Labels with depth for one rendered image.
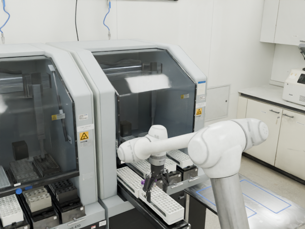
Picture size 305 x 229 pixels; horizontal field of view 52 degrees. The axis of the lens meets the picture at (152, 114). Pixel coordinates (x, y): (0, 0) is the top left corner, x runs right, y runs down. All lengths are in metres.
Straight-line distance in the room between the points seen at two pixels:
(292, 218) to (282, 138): 2.15
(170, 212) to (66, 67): 1.00
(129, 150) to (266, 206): 0.89
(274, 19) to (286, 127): 1.33
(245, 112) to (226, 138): 3.18
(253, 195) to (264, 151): 2.17
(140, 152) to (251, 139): 0.55
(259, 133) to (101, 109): 0.95
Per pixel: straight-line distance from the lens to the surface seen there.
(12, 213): 1.86
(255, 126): 1.18
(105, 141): 1.89
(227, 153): 1.08
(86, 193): 1.99
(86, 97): 1.76
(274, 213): 1.94
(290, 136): 3.92
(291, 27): 4.14
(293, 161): 3.99
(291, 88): 3.83
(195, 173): 2.31
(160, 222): 1.75
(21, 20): 2.75
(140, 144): 1.50
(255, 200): 2.01
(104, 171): 1.97
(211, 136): 1.06
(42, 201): 1.89
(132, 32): 3.12
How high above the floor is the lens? 1.88
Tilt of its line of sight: 18 degrees down
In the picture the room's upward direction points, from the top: 1 degrees clockwise
